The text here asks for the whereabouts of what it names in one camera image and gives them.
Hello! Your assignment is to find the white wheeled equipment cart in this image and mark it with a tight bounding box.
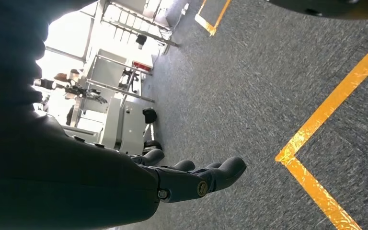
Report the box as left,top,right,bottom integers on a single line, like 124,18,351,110
62,95,164,156

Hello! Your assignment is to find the red box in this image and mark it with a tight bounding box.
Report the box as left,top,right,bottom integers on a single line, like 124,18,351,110
132,61,152,72

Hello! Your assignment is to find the person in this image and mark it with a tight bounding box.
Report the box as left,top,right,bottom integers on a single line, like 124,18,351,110
53,68,81,84

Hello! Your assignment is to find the black cylindrical post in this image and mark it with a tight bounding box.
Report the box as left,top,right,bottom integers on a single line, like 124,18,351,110
135,34,148,50

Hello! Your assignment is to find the dark rounded object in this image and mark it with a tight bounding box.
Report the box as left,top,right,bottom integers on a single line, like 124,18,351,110
264,0,368,20

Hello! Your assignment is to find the metal frame rack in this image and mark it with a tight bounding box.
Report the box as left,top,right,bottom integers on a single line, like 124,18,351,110
101,0,179,48

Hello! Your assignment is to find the white metal frame workbench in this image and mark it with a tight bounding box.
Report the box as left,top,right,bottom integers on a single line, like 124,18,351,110
76,47,155,104

